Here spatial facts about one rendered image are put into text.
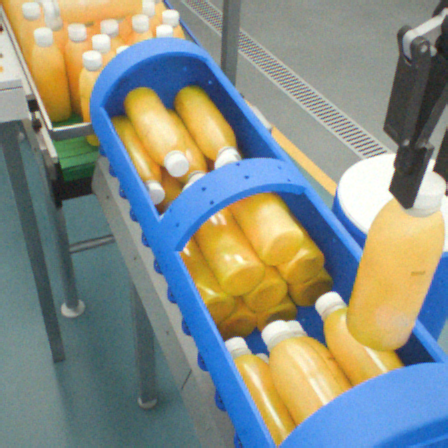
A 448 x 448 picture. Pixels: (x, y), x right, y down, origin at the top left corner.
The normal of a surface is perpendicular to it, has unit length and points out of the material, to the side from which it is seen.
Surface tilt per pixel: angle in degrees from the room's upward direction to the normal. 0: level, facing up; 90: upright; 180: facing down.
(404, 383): 4
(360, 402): 20
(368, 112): 0
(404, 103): 94
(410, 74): 94
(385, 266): 90
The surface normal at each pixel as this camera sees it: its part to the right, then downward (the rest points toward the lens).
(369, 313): -0.70, 0.47
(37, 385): 0.04, -0.72
